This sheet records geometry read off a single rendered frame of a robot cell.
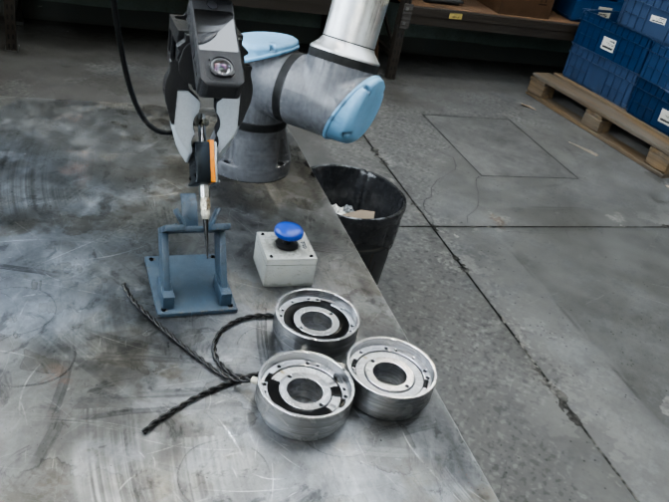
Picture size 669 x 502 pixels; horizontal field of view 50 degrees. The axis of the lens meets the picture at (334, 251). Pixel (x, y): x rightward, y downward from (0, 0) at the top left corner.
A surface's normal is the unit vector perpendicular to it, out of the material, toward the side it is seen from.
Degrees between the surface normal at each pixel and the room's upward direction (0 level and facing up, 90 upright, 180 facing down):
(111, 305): 0
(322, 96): 74
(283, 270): 90
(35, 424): 0
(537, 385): 0
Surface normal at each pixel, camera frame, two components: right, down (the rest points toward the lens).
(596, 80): -0.89, 0.10
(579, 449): 0.18, -0.83
